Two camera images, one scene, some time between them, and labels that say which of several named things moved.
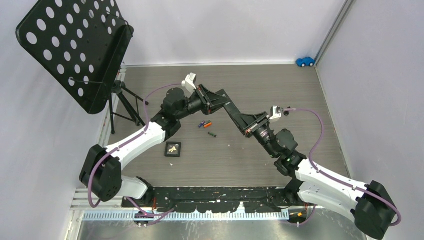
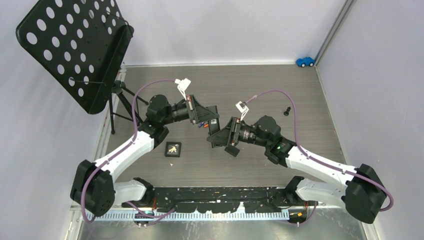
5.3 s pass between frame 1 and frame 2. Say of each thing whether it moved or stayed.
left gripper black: moved
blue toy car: stayed
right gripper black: moved
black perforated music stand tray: stayed
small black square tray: stayed
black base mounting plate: stayed
